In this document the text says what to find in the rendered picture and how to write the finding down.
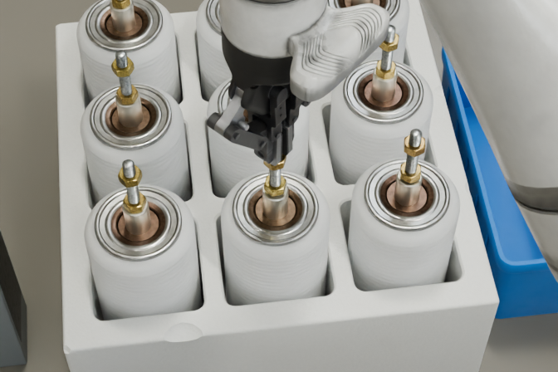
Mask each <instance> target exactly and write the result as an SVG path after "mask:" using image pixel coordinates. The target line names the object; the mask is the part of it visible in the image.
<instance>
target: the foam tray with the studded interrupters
mask: <svg viewBox="0 0 558 372"><path fill-rule="evenodd" d="M408 1H409V24H408V31H407V37H406V44H405V50H404V64H405V65H407V66H410V67H412V68H413V69H415V70H416V71H417V72H418V73H419V74H420V75H421V76H422V77H423V78H424V79H425V80H426V81H427V82H428V84H429V86H430V88H431V91H432V93H433V112H432V117H431V122H430V127H429V132H428V142H427V147H426V152H425V158H424V161H426V162H428V163H430V164H433V165H434V166H436V167H438V168H439V169H441V170H442V171H443V172H444V173H445V174H446V175H447V176H448V177H449V178H450V179H451V180H452V181H453V183H454V185H455V187H456V189H457V191H458V195H459V198H460V213H459V217H458V224H457V227H456V232H455V235H454V239H453V246H452V251H451V254H450V258H449V262H448V269H447V273H446V277H445V281H444V283H438V284H430V285H422V286H408V287H400V288H393V289H385V290H378V291H360V290H358V289H357V288H356V287H355V284H354V280H353V276H352V271H351V266H350V258H349V253H348V249H347V248H348V238H349V229H350V210H351V200H352V193H353V189H354V186H355V184H350V185H342V184H338V183H337V182H336V181H335V179H334V174H333V170H332V165H331V161H330V152H329V139H330V111H331V95H332V91H331V92H330V93H329V94H327V95H326V96H324V97H323V98H321V99H319V100H316V101H312V102H311V103H310V104H309V109H310V114H309V116H310V117H309V140H308V142H309V143H308V168H307V179H308V180H310V181H311V182H312V183H313V184H314V185H316V186H317V187H318V188H319V190H320V191H321V192H322V193H323V194H324V196H325V199H326V201H327V203H328V205H329V209H330V231H329V245H328V258H327V273H326V287H325V296H318V297H311V298H303V299H296V300H289V301H274V302H267V303H259V304H251V305H244V306H231V305H229V304H228V303H227V292H226V280H225V268H224V257H223V235H222V224H221V211H222V206H223V202H224V200H225V198H218V197H216V196H215V195H214V194H213V182H212V170H211V159H210V148H209V138H208V126H207V120H208V117H207V108H208V102H207V101H205V100H203V97H202V87H201V76H200V65H199V56H198V36H197V26H196V16H197V12H198V11H196V12H178V13H170V15H171V17H172V19H173V22H174V34H175V41H176V50H177V58H178V67H179V82H180V90H181V98H182V102H181V103H180V104H179V107H180V109H181V111H182V113H183V117H184V131H185V139H186V147H187V155H188V171H189V178H190V187H191V195H192V198H191V199H190V200H189V201H187V202H185V203H186V204H187V205H188V208H189V209H190V211H191V213H192V215H193V220H194V227H195V236H196V244H197V252H198V267H199V276H200V284H201V292H202V300H203V306H202V307H201V308H200V309H198V310H196V311H185V312H177V313H169V314H162V315H154V316H140V317H132V318H125V319H118V320H110V321H104V318H103V315H102V311H101V307H100V301H99V297H98V294H97V290H96V287H95V280H94V277H93V273H92V270H91V264H90V260H89V257H88V253H87V249H86V243H85V236H84V232H85V225H86V220H87V218H88V216H89V214H90V213H91V210H92V209H93V207H95V206H96V203H95V196H94V192H93V188H92V185H91V177H90V173H89V169H88V165H87V162H86V155H85V151H84V147H83V143H82V138H81V128H80V126H81V117H82V115H83V113H84V111H85V109H86V107H87V106H88V105H89V104H90V100H89V96H88V91H87V87H86V79H85V75H84V71H83V67H82V63H81V55H80V51H79V47H78V42H77V38H76V29H77V26H78V23H79V22H71V23H62V24H59V25H56V88H57V121H58V154H59V188H60V221H61V287H62V320H63V350H64V353H65V356H66V360H67V363H68V366H69V369H70V372H478V371H479V368H480V365H481V363H482V357H483V355H484V351H485V349H486V345H487V341H488V337H489V335H490V332H491V328H492V324H493V321H494V318H495V315H496V312H497V307H498V304H499V298H498V294H497V289H496V286H495V282H494V280H493V276H492V270H491V268H490V264H489V261H488V258H487V252H486V248H485V246H484V242H483V239H482V234H481V230H480V227H479V223H478V220H477V215H476V212H475V208H474V205H473V201H472V196H471V194H470V192H469V187H468V183H467V177H466V174H465V171H464V167H463V162H462V159H461V155H460V153H459V149H458V143H457V141H456V137H455V134H454V130H453V125H452V121H451V119H450V115H449V112H448V107H447V103H446V100H445V97H444V94H443V88H442V84H441V81H440V78H439V74H438V69H437V66H436V62H435V60H434V56H433V50H432V47H431V44H430V40H429V37H428V32H427V28H426V26H425V22H424V19H423V14H422V10H421V7H420V3H419V0H408Z"/></svg>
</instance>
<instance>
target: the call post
mask: <svg viewBox="0 0 558 372"><path fill-rule="evenodd" d="M26 363H27V305H26V302H25V300H24V297H23V294H22V290H21V288H20V286H19V283H18V280H17V276H16V273H15V271H14V268H13V265H12V262H11V259H10V257H9V254H8V251H7V247H6V244H5V242H4V239H3V236H2V233H1V230H0V367H5V366H13V365H24V364H26Z"/></svg>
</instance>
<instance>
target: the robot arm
mask: <svg viewBox="0 0 558 372"><path fill-rule="evenodd" d="M419 1H420V2H421V4H422V6H423V9H424V11H425V12H426V13H427V15H428V18H429V20H430V22H431V23H432V25H433V28H434V30H435V32H436V33H437V35H438V38H439V40H440V42H441V43H442V45H443V49H444V50H445V52H446V54H447V56H448V59H449V60H450V62H451V64H452V66H453V69H454V70H455V72H456V75H457V77H458V79H459V81H460V83H461V85H462V87H463V89H464V91H465V93H466V95H467V98H468V100H469V102H470V104H471V106H472V108H473V110H474V112H475V114H476V117H477V119H478V121H479V123H480V125H481V127H482V130H483V132H484V134H485V136H486V137H487V140H488V143H489V144H490V146H491V148H492V151H493V153H494V155H495V157H496V159H497V162H498V164H499V167H500V169H501V171H502V174H503V176H504V178H505V180H506V182H507V185H508V187H509V189H510V191H511V194H512V195H513V197H514V199H515V201H516V204H517V206H518V208H519V209H520V211H521V214H522V216H523V218H524V219H525V221H526V224H527V226H528V227H529V229H530V231H531V234H532V236H533V237H534V239H535V241H536V244H537V246H538V247H539V249H540V251H541V254H542V256H543V257H544V258H545V260H546V263H547V265H548V267H549V268H550V270H551V272H552V274H553V276H554V278H555V279H556V281H557V282H558V0H419ZM326 2H327V0H219V7H220V19H221V36H222V49H223V55H224V58H225V61H226V63H227V64H228V67H229V69H230V72H231V73H232V79H231V83H230V86H229V87H228V95H229V98H230V99H231V101H230V103H229V104H228V107H227V108H226V110H223V112H222V114H219V113H217V112H214V113H212V114H211V115H210V116H209V117H208V120H207V126H208V127H210V128H211V129H212V130H214V131H216V132H217V133H219V134H220V135H221V136H223V137H224V138H225V139H227V140H229V141H230V142H232V143H234V144H239V145H241V146H245V147H248V148H250V149H254V154H255V155H256V156H257V157H259V158H260V159H262V160H264V161H265V162H267V163H268V164H272V165H274V166H276V165H277V164H278V163H279V162H281V157H282V155H283V154H284V155H288V154H289V153H290V152H291V151H292V141H293V139H294V136H295V135H294V124H295V122H296V121H297V119H298V117H299V110H300V107H301V105H303V106H305V107H307V106H308V105H309V104H310V103H311V102H312V101H316V100H319V99H321V98H323V97H324V96H326V95H327V94H329V93H330V92H331V91H332V90H334V89H335V88H336V87H337V86H338V85H339V84H340V83H341V82H342V81H343V80H344V79H345V78H346V77H347V76H348V75H349V74H350V73H351V72H353V71H354V70H355V69H356V68H357V67H358V66H359V65H360V64H361V63H362V62H363V61H364V60H365V59H366V58H368V57H369V56H370V55H371V54H372V53H373V52H374V51H375V50H376V49H377V48H378V47H379V46H380V45H381V44H382V42H383V41H384V40H385V38H386V37H387V35H388V32H389V13H388V11H387V10H386V9H384V8H382V7H380V6H378V5H376V4H373V3H365V4H360V5H355V6H352V7H344V8H333V7H329V6H328V5H327V4H326ZM245 109H246V110H247V113H248V122H249V123H247V124H246V123H245V116H243V112H244V110H245Z"/></svg>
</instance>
